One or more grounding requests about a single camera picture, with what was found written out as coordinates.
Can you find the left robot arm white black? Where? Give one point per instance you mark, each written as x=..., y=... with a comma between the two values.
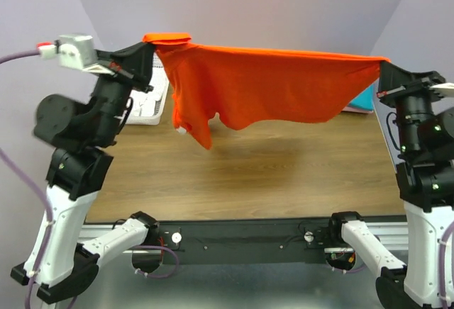
x=60, y=267

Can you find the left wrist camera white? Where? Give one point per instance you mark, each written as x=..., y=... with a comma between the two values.
x=74, y=51

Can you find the orange t shirt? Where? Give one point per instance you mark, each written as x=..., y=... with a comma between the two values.
x=242, y=86

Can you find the teal folded t shirt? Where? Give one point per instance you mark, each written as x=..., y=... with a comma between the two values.
x=364, y=99

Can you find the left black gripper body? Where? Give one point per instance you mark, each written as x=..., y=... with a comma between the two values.
x=115, y=88

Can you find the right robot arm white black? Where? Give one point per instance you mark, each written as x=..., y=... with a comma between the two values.
x=424, y=176

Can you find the pink folded t shirt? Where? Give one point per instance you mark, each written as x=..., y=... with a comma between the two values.
x=357, y=110

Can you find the white plastic laundry basket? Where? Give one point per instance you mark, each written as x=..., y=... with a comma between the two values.
x=132, y=120

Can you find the white crumpled t shirt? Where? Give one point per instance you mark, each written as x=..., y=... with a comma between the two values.
x=151, y=104

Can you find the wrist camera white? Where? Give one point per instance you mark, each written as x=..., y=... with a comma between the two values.
x=444, y=90
x=74, y=51

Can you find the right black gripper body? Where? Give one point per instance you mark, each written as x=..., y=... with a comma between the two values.
x=417, y=94

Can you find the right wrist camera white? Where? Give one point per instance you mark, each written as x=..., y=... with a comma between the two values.
x=444, y=90

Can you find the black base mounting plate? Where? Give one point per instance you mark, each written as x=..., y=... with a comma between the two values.
x=347, y=259

